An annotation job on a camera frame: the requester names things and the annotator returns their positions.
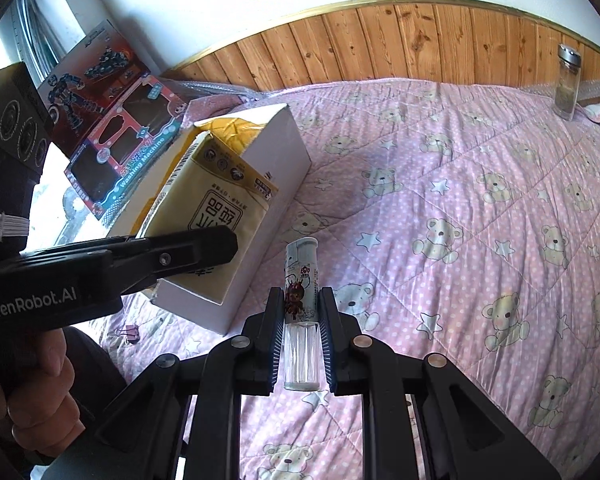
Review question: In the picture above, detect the person's left hand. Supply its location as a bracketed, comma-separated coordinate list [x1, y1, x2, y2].
[0, 327, 87, 458]

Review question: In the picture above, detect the glass jar with metal lid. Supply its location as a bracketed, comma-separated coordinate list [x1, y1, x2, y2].
[552, 44, 582, 121]

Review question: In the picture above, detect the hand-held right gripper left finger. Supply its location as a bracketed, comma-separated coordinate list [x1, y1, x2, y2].
[42, 287, 286, 480]

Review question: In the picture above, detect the pink bear print blanket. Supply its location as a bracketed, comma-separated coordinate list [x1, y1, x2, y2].
[97, 77, 600, 480]

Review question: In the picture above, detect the white cardboard box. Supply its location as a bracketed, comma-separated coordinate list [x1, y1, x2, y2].
[107, 102, 312, 337]

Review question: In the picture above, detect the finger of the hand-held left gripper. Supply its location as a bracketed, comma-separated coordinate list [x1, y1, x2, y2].
[17, 225, 239, 295]

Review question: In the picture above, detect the pink toy washing machine box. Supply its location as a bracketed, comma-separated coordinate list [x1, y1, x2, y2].
[64, 74, 188, 221]

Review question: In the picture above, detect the small clear glue bottle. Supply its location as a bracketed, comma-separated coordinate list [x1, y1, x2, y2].
[281, 238, 331, 392]

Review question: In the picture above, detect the yellow white tissue pack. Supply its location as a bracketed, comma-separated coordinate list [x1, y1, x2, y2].
[135, 130, 280, 281]

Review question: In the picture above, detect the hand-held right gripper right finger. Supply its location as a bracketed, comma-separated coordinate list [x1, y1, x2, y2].
[317, 287, 563, 480]

